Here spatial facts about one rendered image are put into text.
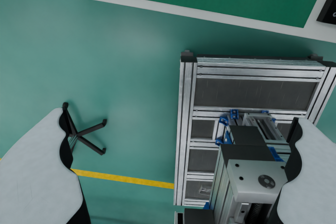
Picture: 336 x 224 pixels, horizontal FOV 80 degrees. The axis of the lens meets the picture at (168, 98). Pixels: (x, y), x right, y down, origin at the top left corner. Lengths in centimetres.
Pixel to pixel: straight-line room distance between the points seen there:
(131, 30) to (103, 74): 36
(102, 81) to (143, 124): 45
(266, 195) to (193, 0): 44
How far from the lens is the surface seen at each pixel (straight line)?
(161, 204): 235
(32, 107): 186
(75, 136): 174
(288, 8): 57
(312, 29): 61
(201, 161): 155
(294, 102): 140
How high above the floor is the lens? 126
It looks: 60 degrees down
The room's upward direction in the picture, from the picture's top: 175 degrees counter-clockwise
